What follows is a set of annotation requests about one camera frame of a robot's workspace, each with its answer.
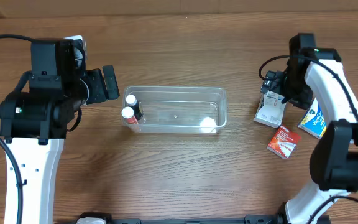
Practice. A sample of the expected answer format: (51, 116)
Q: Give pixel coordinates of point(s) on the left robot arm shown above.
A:
(35, 116)

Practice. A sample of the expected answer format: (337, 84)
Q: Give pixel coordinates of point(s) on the blue VapoDrops box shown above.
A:
(313, 121)

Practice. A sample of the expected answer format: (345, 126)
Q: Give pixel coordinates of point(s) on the white medicine box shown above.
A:
(270, 110)

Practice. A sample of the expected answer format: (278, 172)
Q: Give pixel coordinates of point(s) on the red medicine box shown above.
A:
(283, 142)

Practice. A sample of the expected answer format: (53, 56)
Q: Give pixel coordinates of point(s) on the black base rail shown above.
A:
(98, 217)

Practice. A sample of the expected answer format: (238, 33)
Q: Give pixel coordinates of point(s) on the orange tube white cap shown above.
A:
(129, 115)

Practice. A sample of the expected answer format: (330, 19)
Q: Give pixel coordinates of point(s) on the clear plastic container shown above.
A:
(179, 109)

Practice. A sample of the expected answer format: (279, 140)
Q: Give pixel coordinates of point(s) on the dark bottle white cap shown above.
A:
(133, 102)

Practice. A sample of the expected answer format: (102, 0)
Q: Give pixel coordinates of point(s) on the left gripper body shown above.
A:
(110, 81)

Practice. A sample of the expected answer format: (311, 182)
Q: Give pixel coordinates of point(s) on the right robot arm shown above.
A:
(318, 73)

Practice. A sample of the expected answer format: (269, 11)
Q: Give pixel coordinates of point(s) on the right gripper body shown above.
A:
(272, 81)

